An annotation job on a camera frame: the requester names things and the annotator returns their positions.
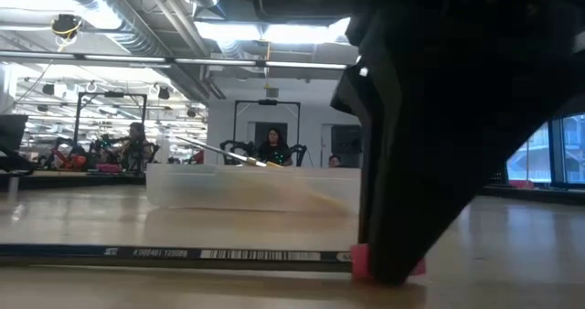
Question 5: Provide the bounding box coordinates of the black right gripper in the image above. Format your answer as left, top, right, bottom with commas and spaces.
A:
360, 0, 585, 57

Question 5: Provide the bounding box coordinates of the pink pencil eraser cap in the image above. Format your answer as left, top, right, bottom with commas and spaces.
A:
350, 243, 427, 282

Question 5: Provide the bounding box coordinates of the clear plastic pencil box base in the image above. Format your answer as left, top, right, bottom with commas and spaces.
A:
145, 163, 362, 215

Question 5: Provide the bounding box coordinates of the dark pencil with barcode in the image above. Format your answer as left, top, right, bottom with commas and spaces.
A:
0, 243, 354, 263

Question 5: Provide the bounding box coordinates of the black monitor on stand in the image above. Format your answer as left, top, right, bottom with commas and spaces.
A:
330, 124, 363, 167

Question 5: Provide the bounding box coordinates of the glass window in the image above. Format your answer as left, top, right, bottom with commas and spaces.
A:
505, 112, 585, 186

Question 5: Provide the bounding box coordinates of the long ceiling light bar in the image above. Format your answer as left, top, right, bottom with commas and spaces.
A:
0, 50, 351, 71

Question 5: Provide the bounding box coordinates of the yellow black ceiling device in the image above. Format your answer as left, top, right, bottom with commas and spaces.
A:
49, 13, 84, 40

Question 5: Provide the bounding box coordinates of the black computer monitor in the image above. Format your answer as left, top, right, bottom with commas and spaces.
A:
0, 113, 29, 154

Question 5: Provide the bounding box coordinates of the black robot station frame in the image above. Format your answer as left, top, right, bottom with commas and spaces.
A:
73, 91, 148, 169
232, 99, 302, 166

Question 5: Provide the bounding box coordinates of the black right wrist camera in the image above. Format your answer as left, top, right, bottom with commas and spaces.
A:
250, 0, 362, 26

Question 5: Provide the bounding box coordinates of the black aluminium frame rail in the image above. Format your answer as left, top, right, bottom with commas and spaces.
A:
0, 171, 585, 206

